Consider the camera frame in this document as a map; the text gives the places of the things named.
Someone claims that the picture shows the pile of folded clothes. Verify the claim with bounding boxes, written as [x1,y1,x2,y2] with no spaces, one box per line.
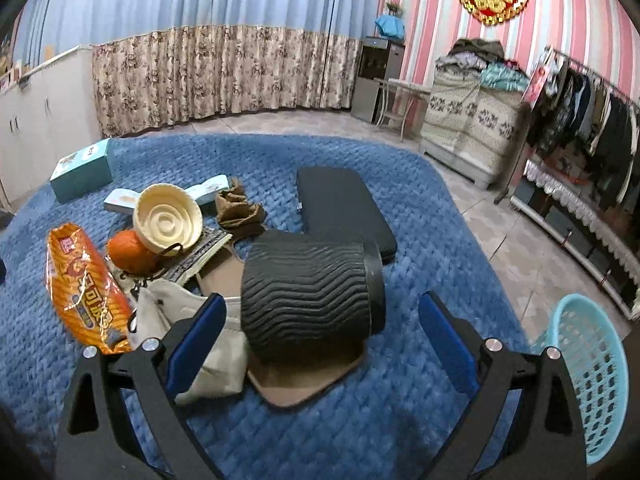
[435,38,531,93]

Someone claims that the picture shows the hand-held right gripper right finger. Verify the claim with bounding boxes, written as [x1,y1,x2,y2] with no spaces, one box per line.
[417,291,588,480]

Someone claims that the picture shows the low shelf with lace cover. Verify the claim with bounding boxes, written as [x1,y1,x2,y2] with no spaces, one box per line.
[510,157,640,321]

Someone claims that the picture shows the grey water dispenser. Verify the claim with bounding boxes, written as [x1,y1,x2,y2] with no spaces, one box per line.
[350,36,406,123]

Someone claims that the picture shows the teal and white box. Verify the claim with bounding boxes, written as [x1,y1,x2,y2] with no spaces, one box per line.
[104,175,231,216]

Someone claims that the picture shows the light blue plastic basket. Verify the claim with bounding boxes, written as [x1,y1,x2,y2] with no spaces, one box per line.
[532,294,628,466]

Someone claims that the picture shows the teal cardboard box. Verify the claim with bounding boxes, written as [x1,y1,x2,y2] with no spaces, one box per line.
[49,138,115,204]

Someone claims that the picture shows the blue knitted blanket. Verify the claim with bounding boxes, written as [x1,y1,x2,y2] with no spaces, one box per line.
[0,132,538,480]

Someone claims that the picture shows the blue and floral curtain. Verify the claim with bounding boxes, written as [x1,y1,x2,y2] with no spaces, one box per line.
[10,0,386,138]

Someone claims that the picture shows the black ribbed cylinder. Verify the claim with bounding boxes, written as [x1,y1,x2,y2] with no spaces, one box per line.
[240,230,387,367]

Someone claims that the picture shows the metal clothes rack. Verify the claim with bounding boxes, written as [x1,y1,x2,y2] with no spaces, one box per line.
[495,45,640,206]

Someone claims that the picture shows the small metal-legged table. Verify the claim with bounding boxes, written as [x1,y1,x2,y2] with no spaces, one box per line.
[374,77,432,143]

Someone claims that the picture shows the brown socks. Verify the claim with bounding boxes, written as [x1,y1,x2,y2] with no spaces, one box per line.
[215,176,267,241]

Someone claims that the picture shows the white cabinet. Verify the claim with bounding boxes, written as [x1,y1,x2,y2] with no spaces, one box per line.
[0,46,101,206]

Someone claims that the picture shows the row of hanging clothes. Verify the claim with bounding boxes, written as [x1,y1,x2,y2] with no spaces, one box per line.
[525,52,640,221]

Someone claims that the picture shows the pink hanging bag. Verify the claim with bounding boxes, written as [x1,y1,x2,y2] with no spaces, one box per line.
[525,62,552,106]

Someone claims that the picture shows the orange snack packet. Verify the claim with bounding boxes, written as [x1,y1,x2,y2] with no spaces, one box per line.
[46,223,138,354]

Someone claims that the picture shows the black flat cushion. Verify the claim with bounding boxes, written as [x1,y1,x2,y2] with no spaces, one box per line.
[296,166,398,263]

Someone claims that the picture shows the dark printed snack packet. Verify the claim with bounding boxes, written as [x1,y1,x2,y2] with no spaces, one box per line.
[162,227,234,286]

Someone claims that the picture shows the patterned cloth-covered cabinet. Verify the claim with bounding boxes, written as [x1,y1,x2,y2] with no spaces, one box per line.
[419,67,531,191]

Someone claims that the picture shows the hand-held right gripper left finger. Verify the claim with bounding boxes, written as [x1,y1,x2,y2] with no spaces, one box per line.
[55,292,228,480]

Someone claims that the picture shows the cream plastic bowl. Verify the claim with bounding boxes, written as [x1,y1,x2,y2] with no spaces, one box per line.
[132,183,204,256]

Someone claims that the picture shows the brown flat mat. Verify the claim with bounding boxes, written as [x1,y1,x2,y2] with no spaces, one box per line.
[197,245,371,409]

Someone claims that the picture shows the beige cloth bag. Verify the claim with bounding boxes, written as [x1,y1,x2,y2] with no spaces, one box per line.
[127,279,248,406]

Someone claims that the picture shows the orange fruit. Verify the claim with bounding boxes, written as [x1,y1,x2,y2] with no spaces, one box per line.
[106,230,158,275]

